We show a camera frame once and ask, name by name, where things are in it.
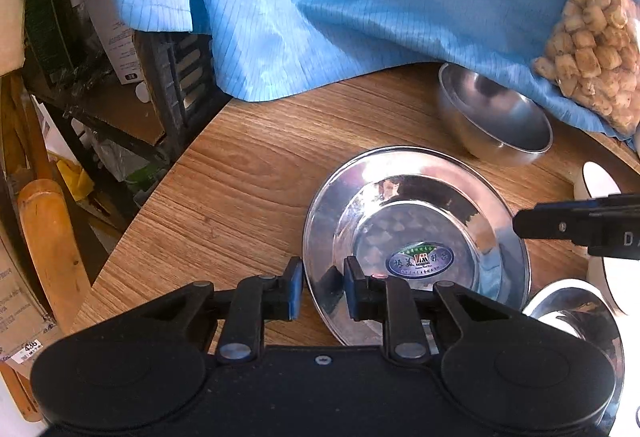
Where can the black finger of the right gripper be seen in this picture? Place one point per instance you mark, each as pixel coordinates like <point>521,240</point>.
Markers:
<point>614,218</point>

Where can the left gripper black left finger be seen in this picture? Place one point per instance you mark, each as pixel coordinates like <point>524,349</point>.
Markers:
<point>255,301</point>

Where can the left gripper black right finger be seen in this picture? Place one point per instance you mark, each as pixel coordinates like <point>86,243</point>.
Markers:
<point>414,322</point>

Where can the large white red-rimmed bowl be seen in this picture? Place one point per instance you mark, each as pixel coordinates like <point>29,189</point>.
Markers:
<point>618,281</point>

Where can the large steel plate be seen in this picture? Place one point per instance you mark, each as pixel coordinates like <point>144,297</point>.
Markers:
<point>578,308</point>

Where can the steel plate with sticker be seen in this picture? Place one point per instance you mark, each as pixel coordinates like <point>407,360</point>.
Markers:
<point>415,214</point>

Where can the small white red-rimmed bowl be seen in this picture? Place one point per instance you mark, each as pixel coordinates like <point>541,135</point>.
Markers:
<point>593,181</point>

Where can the deep steel bowl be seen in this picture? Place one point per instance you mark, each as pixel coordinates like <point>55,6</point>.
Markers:
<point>493,123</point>

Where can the bag of dried tofu puffs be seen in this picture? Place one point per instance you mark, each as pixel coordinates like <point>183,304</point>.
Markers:
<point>592,56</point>

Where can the lower printed cardboard box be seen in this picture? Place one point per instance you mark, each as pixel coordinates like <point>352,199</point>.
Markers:
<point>25,328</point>

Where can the black plastic crate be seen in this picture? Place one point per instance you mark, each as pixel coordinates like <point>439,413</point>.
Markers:
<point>178,71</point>

